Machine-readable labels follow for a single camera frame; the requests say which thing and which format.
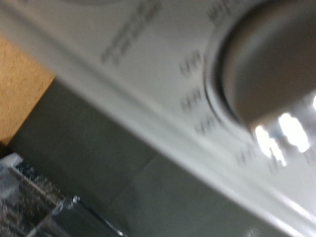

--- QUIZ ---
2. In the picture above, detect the silver toaster oven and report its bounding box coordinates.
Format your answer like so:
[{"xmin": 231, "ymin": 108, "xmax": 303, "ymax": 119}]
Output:
[{"xmin": 0, "ymin": 0, "xmax": 316, "ymax": 237}]

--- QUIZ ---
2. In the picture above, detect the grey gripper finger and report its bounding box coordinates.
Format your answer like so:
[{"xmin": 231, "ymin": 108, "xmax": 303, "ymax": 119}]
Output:
[{"xmin": 0, "ymin": 152, "xmax": 128, "ymax": 237}]

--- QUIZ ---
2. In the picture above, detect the silver oven knob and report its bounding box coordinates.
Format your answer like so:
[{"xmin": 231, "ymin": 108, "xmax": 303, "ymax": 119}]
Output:
[{"xmin": 210, "ymin": 0, "xmax": 316, "ymax": 166}]

